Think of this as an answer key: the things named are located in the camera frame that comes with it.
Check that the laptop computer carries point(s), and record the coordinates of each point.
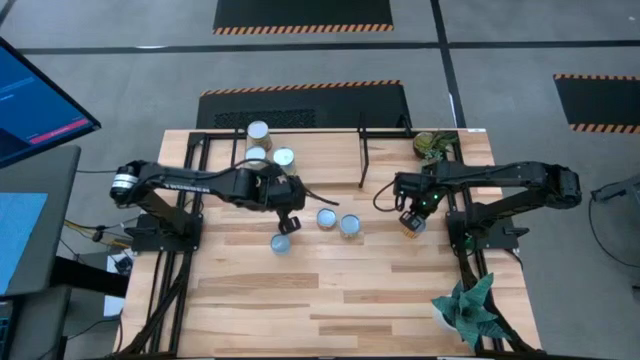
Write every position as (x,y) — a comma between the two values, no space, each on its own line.
(20,240)

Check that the silver can centre table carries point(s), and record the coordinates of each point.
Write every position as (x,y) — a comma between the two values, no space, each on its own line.
(326,218)

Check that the hazard-striped black floor mat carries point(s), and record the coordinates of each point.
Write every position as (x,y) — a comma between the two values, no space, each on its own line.
(600,102)
(300,12)
(350,107)

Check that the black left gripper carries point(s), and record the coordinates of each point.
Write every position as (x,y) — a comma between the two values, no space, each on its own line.
(270,192)

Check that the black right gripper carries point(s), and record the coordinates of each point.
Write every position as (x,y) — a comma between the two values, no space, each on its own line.
(415,187)

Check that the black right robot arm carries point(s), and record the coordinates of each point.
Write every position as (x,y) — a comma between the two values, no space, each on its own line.
(500,172)

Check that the black desk foot bar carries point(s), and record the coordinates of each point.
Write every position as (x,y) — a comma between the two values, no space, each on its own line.
(90,277)

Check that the wooden shelf black frame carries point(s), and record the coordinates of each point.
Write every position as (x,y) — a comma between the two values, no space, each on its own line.
(330,160)

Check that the orange-striped tin can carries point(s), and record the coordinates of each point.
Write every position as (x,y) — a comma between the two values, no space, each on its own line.
(416,226)

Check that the green succulent in dark pot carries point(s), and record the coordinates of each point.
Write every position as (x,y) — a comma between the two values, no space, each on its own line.
(432,142)

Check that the silver can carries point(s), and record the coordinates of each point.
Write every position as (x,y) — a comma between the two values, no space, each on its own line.
(280,243)

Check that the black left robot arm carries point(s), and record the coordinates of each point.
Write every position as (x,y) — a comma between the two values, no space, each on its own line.
(175,182)

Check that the Carrots label tin can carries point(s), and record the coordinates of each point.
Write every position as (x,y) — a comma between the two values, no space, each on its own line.
(259,131)

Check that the teal leafy plant white pot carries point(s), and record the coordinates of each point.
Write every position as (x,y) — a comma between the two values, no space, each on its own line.
(467,310)

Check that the tall grey-lid tin can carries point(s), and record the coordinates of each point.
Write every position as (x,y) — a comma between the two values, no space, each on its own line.
(283,156)

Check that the silver-lid tin can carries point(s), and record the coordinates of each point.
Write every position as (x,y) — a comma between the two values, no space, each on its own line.
(350,224)

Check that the black computer monitor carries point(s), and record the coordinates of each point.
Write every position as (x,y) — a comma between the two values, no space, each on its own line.
(30,100)

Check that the grey side desk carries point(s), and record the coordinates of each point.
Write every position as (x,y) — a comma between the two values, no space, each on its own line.
(60,225)

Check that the black power adapter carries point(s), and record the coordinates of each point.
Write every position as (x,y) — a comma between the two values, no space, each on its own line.
(124,265)

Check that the white flat object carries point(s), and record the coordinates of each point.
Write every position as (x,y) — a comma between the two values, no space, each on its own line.
(114,306)

